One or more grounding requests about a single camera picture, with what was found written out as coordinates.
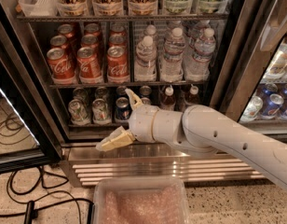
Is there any open glass fridge door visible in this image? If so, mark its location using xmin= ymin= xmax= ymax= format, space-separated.
xmin=0 ymin=18 xmax=61 ymax=174

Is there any water bottle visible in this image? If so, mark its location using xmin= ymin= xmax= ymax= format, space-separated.
xmin=189 ymin=20 xmax=211 ymax=48
xmin=184 ymin=28 xmax=216 ymax=82
xmin=134 ymin=35 xmax=157 ymax=81
xmin=160 ymin=28 xmax=185 ymax=82
xmin=143 ymin=24 xmax=158 ymax=45

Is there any second row left coke can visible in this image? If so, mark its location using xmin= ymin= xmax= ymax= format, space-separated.
xmin=50 ymin=35 xmax=72 ymax=55

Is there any top shelf gold can middle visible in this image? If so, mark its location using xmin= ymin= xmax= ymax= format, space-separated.
xmin=92 ymin=0 xmax=123 ymax=16

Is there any second row middle coke can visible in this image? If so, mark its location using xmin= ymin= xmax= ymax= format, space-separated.
xmin=81 ymin=35 xmax=99 ymax=52

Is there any back right pepsi can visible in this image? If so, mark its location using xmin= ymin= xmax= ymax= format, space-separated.
xmin=139 ymin=86 xmax=152 ymax=98

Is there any front right blue pepsi can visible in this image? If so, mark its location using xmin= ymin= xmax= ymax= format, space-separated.
xmin=141 ymin=97 xmax=151 ymax=105

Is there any right fridge glass door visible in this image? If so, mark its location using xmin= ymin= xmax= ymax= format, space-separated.
xmin=210 ymin=0 xmax=287 ymax=121

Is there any front left blue pepsi can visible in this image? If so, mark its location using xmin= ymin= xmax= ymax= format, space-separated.
xmin=116 ymin=97 xmax=131 ymax=121

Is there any steel fridge bottom grille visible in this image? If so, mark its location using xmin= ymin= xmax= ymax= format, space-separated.
xmin=61 ymin=143 xmax=264 ymax=187

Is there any second row coke can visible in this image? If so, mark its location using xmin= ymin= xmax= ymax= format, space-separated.
xmin=50 ymin=35 xmax=72 ymax=55
xmin=108 ymin=35 xmax=127 ymax=48
xmin=81 ymin=35 xmax=99 ymax=52

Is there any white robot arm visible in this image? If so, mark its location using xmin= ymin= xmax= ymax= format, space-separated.
xmin=96 ymin=89 xmax=287 ymax=191

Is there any clear plastic bin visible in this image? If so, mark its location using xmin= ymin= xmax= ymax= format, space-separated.
xmin=91 ymin=176 xmax=191 ymax=224

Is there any left brown drink bottle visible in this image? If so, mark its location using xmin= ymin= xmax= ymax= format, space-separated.
xmin=160 ymin=86 xmax=176 ymax=111

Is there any second row right coke can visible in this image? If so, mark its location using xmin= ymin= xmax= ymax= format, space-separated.
xmin=108 ymin=35 xmax=127 ymax=48

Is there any front right water bottle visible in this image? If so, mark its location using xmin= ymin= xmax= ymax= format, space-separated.
xmin=184 ymin=28 xmax=216 ymax=82

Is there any front left green soda can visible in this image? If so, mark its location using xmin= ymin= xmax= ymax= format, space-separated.
xmin=68 ymin=99 xmax=90 ymax=125

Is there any empty clear shelf tray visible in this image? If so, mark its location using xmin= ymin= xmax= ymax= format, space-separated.
xmin=19 ymin=0 xmax=58 ymax=17

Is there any front left water bottle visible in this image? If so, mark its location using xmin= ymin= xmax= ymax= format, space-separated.
xmin=134 ymin=35 xmax=157 ymax=81

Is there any top shelf gold can right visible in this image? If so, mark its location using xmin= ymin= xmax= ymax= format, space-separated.
xmin=128 ymin=0 xmax=157 ymax=16

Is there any front middle water bottle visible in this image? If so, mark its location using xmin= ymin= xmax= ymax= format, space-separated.
xmin=160 ymin=28 xmax=185 ymax=82

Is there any right brown drink bottle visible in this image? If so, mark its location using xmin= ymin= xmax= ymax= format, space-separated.
xmin=183 ymin=85 xmax=200 ymax=106

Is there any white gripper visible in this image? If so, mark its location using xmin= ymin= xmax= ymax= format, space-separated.
xmin=96 ymin=89 xmax=159 ymax=151

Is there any blue pepsi can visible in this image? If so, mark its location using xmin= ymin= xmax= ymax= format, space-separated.
xmin=116 ymin=97 xmax=131 ymax=121
xmin=141 ymin=97 xmax=151 ymax=105

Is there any back left water bottle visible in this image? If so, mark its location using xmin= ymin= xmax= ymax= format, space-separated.
xmin=143 ymin=24 xmax=158 ymax=45

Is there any back right water bottle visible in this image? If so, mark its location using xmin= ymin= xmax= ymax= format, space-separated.
xmin=189 ymin=20 xmax=211 ymax=48

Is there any brown drink bottle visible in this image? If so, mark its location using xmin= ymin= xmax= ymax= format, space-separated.
xmin=160 ymin=86 xmax=176 ymax=111
xmin=183 ymin=85 xmax=200 ymax=106

